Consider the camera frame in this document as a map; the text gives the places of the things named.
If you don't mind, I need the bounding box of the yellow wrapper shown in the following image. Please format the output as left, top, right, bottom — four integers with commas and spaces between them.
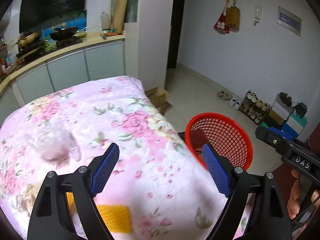
67, 192, 132, 234

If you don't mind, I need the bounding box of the clear plastic bag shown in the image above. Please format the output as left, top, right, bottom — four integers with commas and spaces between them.
24, 119, 81, 165

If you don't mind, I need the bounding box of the black shoe rack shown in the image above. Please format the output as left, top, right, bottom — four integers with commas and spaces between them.
239, 90, 271, 125

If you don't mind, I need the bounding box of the red plastic mesh basket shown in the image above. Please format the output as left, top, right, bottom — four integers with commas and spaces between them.
184, 113, 253, 170

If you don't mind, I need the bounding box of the white slippers pair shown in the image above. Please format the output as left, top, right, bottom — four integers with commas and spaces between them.
229, 98, 241, 111

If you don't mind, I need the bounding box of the pink floral tablecloth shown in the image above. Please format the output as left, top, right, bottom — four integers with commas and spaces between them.
1, 76, 228, 239

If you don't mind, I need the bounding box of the wooden stool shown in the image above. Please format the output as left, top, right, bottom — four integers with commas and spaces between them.
145, 87, 171, 116

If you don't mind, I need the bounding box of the red hanging ornament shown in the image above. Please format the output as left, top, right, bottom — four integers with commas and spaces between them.
214, 0, 230, 35

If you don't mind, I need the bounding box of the brown hanging bag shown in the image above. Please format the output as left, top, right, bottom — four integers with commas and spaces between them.
226, 0, 240, 31

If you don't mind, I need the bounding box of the black wok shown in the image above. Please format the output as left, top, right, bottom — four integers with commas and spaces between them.
50, 27, 79, 41

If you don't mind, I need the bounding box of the white plastic jug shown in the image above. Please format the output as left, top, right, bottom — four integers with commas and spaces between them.
100, 11, 110, 30

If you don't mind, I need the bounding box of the black range hood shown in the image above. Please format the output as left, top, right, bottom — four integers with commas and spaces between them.
19, 0, 85, 33

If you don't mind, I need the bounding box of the wooden cutting board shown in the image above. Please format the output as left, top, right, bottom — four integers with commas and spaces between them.
111, 0, 128, 35

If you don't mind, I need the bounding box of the wall electrical panel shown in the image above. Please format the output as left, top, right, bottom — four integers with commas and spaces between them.
277, 7, 302, 36

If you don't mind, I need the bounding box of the white wall intercom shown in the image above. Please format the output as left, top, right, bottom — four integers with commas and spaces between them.
254, 5, 262, 26

